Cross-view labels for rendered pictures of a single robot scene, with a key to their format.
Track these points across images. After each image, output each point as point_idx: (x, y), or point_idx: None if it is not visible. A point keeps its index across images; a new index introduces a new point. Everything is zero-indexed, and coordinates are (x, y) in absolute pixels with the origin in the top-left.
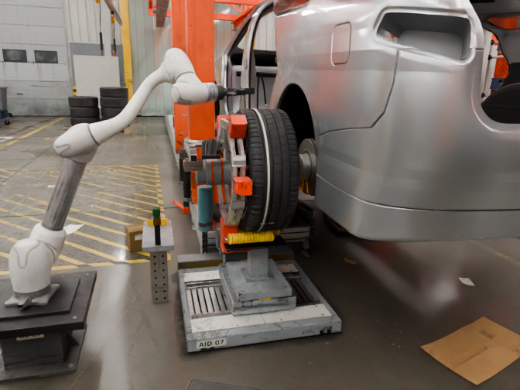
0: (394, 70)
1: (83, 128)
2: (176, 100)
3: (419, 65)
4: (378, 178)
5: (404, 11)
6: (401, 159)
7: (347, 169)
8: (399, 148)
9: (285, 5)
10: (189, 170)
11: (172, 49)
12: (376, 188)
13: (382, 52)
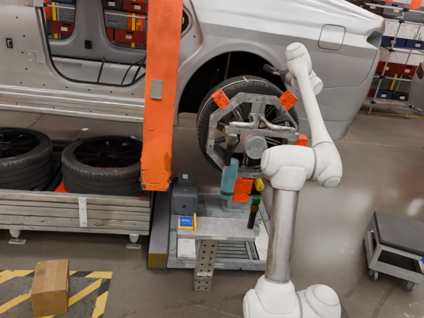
0: (373, 59)
1: (335, 147)
2: (318, 93)
3: (379, 57)
4: (355, 108)
5: (380, 32)
6: (365, 98)
7: (333, 108)
8: (366, 93)
9: None
10: None
11: (303, 45)
12: (353, 113)
13: (371, 50)
